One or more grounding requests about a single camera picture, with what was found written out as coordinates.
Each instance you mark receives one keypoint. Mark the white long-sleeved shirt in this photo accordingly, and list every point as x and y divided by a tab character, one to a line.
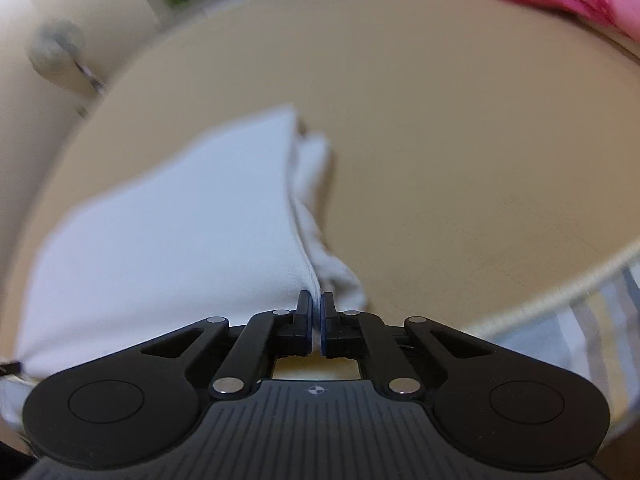
175	240

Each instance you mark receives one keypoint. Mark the white standing fan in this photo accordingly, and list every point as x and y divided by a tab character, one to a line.
57	50

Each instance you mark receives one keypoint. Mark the grey striped bedsheet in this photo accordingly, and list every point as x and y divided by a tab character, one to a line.
575	340

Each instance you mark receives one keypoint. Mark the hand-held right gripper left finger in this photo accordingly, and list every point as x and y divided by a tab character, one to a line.
306	322

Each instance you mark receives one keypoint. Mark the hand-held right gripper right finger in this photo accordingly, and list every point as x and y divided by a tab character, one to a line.
327	322

